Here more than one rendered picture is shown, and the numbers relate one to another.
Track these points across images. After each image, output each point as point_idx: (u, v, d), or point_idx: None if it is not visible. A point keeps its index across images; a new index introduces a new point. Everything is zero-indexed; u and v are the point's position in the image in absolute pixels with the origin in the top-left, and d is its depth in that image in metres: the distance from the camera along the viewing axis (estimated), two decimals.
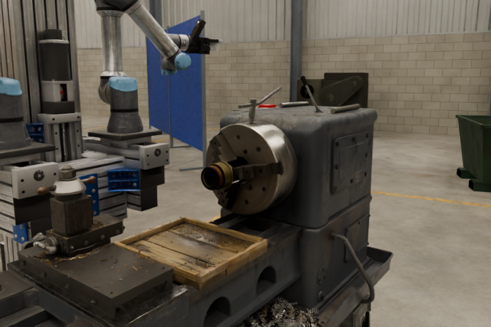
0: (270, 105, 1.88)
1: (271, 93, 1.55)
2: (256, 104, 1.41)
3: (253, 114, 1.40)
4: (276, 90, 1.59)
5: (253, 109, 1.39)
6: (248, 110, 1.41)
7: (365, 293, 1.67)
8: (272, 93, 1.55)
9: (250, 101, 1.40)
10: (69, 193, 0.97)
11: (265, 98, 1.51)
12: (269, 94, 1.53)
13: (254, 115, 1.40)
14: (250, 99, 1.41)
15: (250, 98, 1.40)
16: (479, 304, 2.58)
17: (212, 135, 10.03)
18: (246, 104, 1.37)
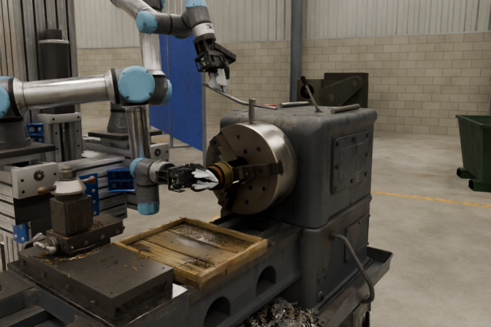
0: (270, 105, 1.88)
1: (214, 90, 1.49)
2: (248, 104, 1.42)
3: (254, 113, 1.41)
4: (204, 85, 1.51)
5: (255, 109, 1.40)
6: (250, 111, 1.40)
7: (365, 293, 1.67)
8: (213, 90, 1.49)
9: (250, 101, 1.39)
10: (69, 193, 0.97)
11: (224, 95, 1.46)
12: (218, 91, 1.48)
13: (253, 114, 1.41)
14: (249, 100, 1.39)
15: (250, 98, 1.39)
16: (479, 304, 2.58)
17: (212, 135, 10.03)
18: (260, 105, 1.37)
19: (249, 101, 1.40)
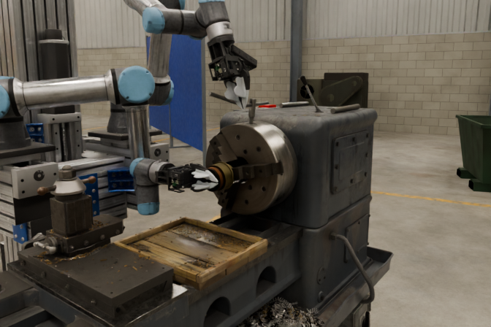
0: (270, 105, 1.88)
1: (223, 99, 1.25)
2: (248, 105, 1.39)
3: (250, 113, 1.42)
4: (214, 95, 1.21)
5: None
6: (254, 111, 1.40)
7: (365, 293, 1.67)
8: (223, 99, 1.25)
9: (256, 101, 1.39)
10: (69, 193, 0.97)
11: (233, 102, 1.30)
12: (228, 99, 1.27)
13: (249, 114, 1.42)
14: (254, 101, 1.39)
15: (255, 99, 1.39)
16: (479, 304, 2.58)
17: (212, 135, 10.03)
18: (259, 103, 1.43)
19: (251, 101, 1.39)
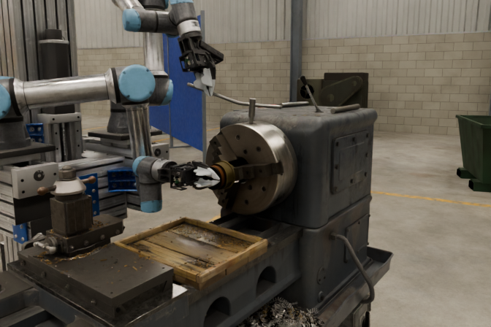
0: None
1: (204, 91, 1.42)
2: (247, 104, 1.41)
3: (254, 113, 1.41)
4: (191, 86, 1.43)
5: (254, 109, 1.41)
6: (251, 111, 1.39)
7: (365, 293, 1.67)
8: (204, 91, 1.43)
9: (252, 101, 1.39)
10: (69, 193, 0.97)
11: (218, 96, 1.42)
12: None
13: (253, 114, 1.42)
14: (250, 100, 1.39)
15: (251, 99, 1.39)
16: (479, 304, 2.58)
17: (212, 135, 10.03)
18: (263, 105, 1.39)
19: (249, 101, 1.40)
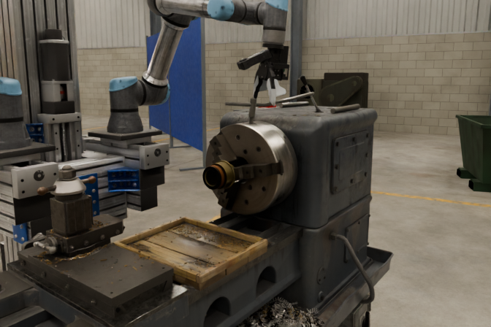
0: (270, 105, 1.88)
1: (296, 98, 1.47)
2: (258, 105, 1.40)
3: (250, 114, 1.40)
4: (308, 95, 1.48)
5: (250, 109, 1.39)
6: (250, 110, 1.41)
7: (365, 293, 1.67)
8: (297, 98, 1.47)
9: (250, 101, 1.41)
10: (69, 193, 0.97)
11: (283, 101, 1.45)
12: (291, 98, 1.46)
13: (252, 115, 1.40)
14: None
15: (252, 98, 1.41)
16: (479, 304, 2.58)
17: (212, 135, 10.03)
18: (242, 103, 1.39)
19: (256, 101, 1.41)
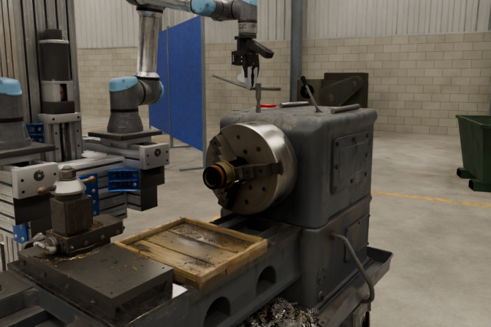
0: (270, 105, 1.88)
1: (224, 80, 1.70)
2: (255, 88, 1.62)
3: (261, 96, 1.61)
4: (215, 77, 1.73)
5: (261, 93, 1.61)
6: (257, 94, 1.60)
7: (365, 293, 1.67)
8: (223, 80, 1.70)
9: (257, 85, 1.60)
10: (69, 193, 0.97)
11: (233, 83, 1.67)
12: (227, 80, 1.69)
13: (260, 97, 1.62)
14: (256, 85, 1.60)
15: (256, 83, 1.60)
16: (479, 304, 2.58)
17: (212, 135, 10.03)
18: (265, 87, 1.58)
19: (256, 85, 1.61)
